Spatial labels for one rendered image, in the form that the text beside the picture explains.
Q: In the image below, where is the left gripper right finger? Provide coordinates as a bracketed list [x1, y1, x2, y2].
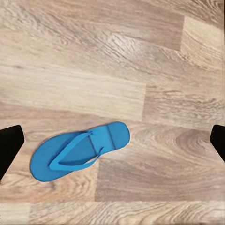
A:
[210, 124, 225, 162]

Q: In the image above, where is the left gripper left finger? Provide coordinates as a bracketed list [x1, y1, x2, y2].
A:
[0, 125, 24, 181]

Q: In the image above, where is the sandal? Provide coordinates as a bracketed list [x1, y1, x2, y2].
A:
[30, 121, 130, 182]

